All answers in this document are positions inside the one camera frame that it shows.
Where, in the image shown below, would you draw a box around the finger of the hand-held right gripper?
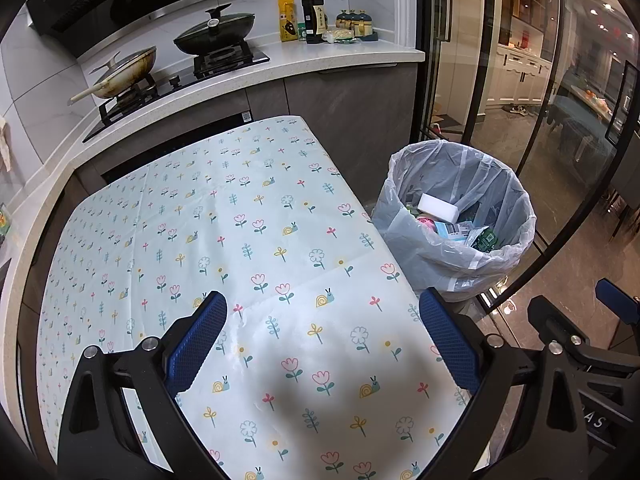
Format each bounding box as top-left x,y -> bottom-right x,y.
527,295 -> 640,378
595,279 -> 640,326

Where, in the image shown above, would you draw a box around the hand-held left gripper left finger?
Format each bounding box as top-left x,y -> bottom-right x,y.
56,290 -> 228,480

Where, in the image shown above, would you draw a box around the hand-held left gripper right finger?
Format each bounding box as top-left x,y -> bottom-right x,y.
419,287 -> 591,480

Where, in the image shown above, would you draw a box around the trash bin with clear liner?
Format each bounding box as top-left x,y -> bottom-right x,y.
372,140 -> 537,303

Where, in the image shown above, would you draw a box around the green snack bag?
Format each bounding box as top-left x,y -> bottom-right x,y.
467,225 -> 503,253

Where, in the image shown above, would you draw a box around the white foam block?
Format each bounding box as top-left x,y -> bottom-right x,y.
417,192 -> 468,221

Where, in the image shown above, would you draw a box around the dark dining chair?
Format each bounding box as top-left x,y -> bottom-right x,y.
595,145 -> 640,241

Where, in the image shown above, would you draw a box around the floral tablecloth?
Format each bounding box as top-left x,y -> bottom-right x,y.
35,115 -> 481,480

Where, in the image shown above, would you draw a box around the dark dining table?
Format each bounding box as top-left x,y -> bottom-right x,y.
547,85 -> 618,161

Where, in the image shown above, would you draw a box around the glass sliding door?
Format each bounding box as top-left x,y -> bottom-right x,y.
415,0 -> 640,311

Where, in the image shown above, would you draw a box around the white sideboard cabinet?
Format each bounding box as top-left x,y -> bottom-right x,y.
487,45 -> 556,106

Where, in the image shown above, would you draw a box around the black gas stove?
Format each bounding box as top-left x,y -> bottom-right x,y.
82,42 -> 271,142

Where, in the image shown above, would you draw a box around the kitchen counter with cabinets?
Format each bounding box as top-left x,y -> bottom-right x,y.
0,37 -> 426,311

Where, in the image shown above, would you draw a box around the hanging kitchen cloth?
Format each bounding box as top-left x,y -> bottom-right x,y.
0,116 -> 13,173

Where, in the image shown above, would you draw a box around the black wok with lid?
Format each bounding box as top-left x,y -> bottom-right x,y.
173,4 -> 256,56

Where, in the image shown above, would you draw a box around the green seasoning jar set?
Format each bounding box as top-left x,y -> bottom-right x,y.
336,9 -> 378,42

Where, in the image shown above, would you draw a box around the yellow seasoning bag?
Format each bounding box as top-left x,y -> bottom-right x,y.
278,0 -> 299,42

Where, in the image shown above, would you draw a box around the dark soy sauce bottle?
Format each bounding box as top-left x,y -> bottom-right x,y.
301,0 -> 328,45

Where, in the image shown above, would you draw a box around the black range hood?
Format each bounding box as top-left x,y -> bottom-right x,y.
26,0 -> 244,58

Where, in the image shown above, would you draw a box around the frying pan with handle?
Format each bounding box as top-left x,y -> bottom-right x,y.
69,46 -> 157,103

